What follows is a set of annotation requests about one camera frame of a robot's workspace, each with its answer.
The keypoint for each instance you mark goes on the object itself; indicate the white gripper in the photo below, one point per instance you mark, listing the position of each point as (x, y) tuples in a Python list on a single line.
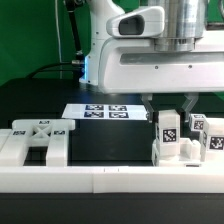
[(133, 66)]

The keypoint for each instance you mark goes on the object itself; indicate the white chair seat part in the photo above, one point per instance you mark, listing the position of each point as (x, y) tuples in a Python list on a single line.
[(188, 156)]

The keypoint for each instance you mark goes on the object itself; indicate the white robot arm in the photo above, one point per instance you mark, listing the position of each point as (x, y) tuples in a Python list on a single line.
[(164, 46)]

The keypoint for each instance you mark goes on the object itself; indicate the white chair back part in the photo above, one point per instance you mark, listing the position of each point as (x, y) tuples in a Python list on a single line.
[(50, 133)]

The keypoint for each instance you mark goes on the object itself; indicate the white sheet with fiducial tags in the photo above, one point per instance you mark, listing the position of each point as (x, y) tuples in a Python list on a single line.
[(104, 112)]

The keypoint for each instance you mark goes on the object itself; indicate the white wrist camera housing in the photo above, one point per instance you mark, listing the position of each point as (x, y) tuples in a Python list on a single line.
[(140, 23)]

